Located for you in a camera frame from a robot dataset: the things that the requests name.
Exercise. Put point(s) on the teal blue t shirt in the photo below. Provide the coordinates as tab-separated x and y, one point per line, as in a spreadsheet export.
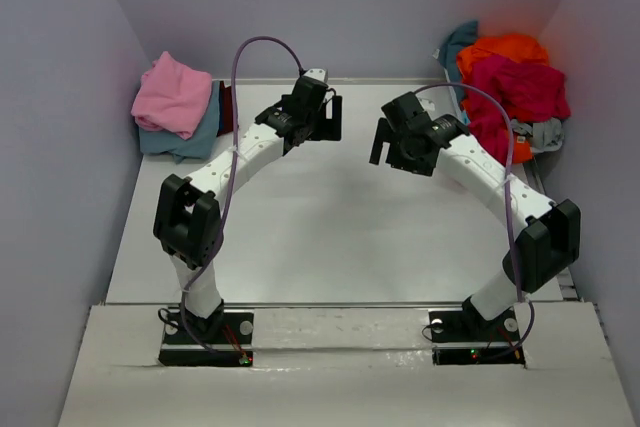
461	37

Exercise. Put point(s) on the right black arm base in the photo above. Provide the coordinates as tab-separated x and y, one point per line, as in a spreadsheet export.
455	344

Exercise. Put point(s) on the pink folded t shirt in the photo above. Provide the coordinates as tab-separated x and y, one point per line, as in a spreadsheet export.
172	97

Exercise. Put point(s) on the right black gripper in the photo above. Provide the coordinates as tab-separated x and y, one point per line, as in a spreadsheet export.
385	133

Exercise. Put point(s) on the magenta t shirt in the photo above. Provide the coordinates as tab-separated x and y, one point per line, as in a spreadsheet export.
528	93

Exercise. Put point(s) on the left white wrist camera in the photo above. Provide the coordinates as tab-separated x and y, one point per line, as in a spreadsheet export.
317	74

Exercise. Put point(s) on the dark red folded t shirt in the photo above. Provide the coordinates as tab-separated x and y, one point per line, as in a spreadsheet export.
225	109

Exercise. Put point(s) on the grey t shirt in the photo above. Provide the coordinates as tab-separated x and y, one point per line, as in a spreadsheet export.
541	137

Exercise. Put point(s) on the light blue folded t shirt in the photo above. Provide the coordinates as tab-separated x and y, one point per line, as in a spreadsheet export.
198	146

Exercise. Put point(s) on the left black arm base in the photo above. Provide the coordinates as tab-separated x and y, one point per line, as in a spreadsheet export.
224	342

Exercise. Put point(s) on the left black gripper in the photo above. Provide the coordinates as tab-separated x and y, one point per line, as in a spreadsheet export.
332	127

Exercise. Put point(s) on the orange t shirt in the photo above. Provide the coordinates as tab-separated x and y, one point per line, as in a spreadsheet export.
519	48

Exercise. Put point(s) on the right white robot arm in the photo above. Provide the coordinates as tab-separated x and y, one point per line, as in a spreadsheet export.
545	234

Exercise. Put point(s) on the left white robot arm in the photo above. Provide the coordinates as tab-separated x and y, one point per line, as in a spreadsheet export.
192	211

